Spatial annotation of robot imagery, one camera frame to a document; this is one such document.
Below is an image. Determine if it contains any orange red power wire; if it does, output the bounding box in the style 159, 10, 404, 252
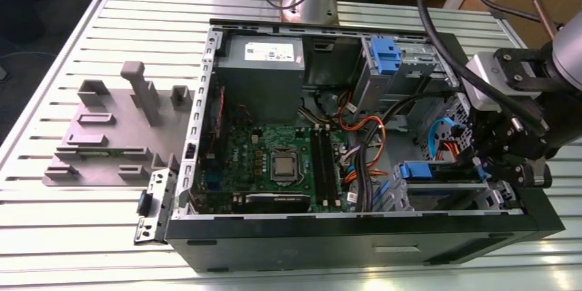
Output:
435, 140, 472, 165

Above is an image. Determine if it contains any hard disk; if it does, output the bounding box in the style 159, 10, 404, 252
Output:
395, 161, 490, 185

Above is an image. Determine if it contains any silver disk bay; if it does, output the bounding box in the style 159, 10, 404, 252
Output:
392, 159, 523, 213

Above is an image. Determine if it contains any grey metal drive cage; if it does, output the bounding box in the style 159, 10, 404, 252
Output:
356, 34, 458, 120

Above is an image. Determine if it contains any blue plastic drive carrier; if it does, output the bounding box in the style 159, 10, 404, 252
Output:
370, 37, 404, 76

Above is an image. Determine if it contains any black RAM slot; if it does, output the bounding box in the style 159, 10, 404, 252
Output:
310, 124, 331, 209
320, 124, 343, 209

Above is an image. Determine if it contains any black CPU socket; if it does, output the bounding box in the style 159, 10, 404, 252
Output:
267, 147, 304, 187

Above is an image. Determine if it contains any silver CPU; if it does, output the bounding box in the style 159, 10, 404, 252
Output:
271, 154, 298, 179

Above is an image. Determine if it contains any black PC case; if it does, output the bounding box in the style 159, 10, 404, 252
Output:
132, 17, 566, 273

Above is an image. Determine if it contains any black graphics card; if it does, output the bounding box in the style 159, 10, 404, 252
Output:
229, 191, 314, 215

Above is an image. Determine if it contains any grey power supply unit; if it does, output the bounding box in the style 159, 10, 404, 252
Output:
212, 33, 307, 127

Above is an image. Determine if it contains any green motherboard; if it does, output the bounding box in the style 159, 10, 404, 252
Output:
193, 123, 360, 214

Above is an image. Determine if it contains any blue video port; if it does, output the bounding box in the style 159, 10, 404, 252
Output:
136, 189, 155, 217

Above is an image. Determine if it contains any green RAM stick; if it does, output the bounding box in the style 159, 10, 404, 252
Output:
79, 147, 127, 156

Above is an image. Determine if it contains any blue data wire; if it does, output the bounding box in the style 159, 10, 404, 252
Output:
428, 117, 491, 180

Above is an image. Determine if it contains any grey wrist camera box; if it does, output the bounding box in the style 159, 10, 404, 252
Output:
460, 51, 518, 114

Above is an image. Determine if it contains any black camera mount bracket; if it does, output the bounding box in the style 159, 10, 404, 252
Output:
492, 46, 567, 96

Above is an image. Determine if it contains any black cable bundle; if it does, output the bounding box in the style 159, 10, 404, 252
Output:
354, 90, 454, 213

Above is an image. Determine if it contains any coloured power wire bundle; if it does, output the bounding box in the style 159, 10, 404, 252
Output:
298, 89, 390, 185

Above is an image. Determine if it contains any red black twisted wire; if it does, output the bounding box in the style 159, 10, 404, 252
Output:
212, 85, 227, 157

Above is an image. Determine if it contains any silver expansion slot bracket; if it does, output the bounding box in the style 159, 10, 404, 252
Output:
132, 167, 179, 246

